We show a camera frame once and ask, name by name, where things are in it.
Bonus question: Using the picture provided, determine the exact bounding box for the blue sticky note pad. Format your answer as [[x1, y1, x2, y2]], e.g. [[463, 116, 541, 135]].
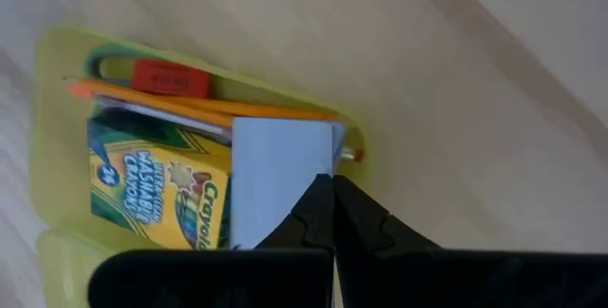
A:
[[230, 116, 347, 251]]

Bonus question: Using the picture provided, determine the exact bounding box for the purple pencil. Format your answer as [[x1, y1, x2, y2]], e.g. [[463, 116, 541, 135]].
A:
[[94, 96, 367, 164]]

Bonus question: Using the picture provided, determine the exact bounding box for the yellow green crayon box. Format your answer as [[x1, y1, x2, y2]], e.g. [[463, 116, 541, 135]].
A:
[[86, 107, 235, 251]]

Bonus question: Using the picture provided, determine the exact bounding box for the orange pencil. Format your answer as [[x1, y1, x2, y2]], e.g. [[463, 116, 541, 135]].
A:
[[67, 82, 235, 129], [61, 76, 342, 123]]

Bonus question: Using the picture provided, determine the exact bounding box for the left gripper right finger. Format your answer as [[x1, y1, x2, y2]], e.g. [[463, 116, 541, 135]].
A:
[[334, 176, 444, 308]]

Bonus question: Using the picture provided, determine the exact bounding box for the yellow translucent pencil case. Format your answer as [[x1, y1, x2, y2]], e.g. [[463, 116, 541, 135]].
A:
[[28, 25, 374, 308]]

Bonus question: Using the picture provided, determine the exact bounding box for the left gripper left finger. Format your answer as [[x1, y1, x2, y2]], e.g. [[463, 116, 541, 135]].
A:
[[250, 173, 336, 308]]

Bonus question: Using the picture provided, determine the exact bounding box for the red rectangular eraser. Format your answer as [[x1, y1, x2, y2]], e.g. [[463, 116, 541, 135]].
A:
[[130, 59, 214, 100]]

